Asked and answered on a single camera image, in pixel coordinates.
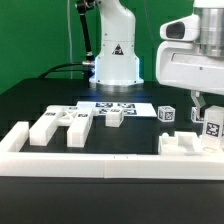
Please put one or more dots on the white tagged cube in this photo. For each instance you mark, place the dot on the white tagged cube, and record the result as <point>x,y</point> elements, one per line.
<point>194,117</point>
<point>166,113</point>

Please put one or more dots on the white U-shaped fence frame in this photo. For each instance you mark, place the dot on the white U-shaped fence frame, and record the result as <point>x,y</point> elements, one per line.
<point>15,163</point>

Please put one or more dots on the white tagged cube left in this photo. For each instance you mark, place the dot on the white tagged cube left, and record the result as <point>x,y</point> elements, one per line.
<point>166,113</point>

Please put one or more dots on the white chair seat block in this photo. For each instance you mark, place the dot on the white chair seat block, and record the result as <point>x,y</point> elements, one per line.
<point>186,144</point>

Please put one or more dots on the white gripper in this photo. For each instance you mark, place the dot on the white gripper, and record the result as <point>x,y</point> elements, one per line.
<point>191,55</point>

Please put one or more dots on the white marker base sheet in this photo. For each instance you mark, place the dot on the white marker base sheet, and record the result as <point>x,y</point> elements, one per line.
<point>130,109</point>

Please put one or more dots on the white tagged cube right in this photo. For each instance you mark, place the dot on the white tagged cube right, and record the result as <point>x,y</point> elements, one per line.
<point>194,117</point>

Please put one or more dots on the white chair back frame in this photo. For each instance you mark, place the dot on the white chair back frame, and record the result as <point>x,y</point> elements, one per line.
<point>77,120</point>

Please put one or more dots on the small white chair part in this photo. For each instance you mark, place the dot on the small white chair part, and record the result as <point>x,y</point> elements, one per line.
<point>114,117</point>

